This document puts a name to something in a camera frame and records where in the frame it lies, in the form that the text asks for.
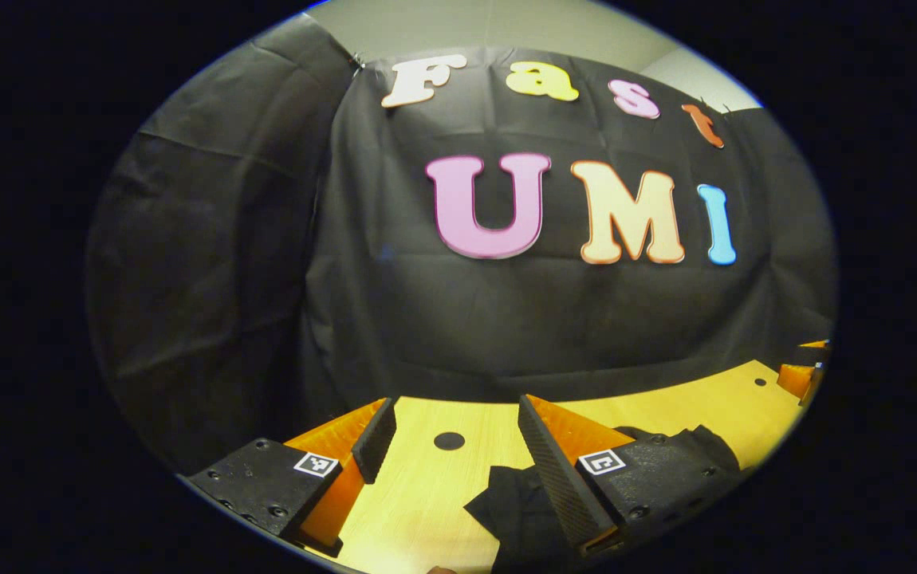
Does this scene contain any black backdrop cloth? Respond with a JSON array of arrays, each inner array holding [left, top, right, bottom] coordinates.
[[85, 12, 838, 475]]

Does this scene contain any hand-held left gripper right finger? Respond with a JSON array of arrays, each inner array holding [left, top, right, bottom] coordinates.
[[518, 393, 746, 557]]

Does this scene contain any black garment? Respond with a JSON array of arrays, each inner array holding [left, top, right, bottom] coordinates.
[[464, 425, 742, 574]]

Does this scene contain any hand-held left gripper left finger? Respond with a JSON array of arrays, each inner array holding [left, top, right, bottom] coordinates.
[[187, 397, 398, 559]]

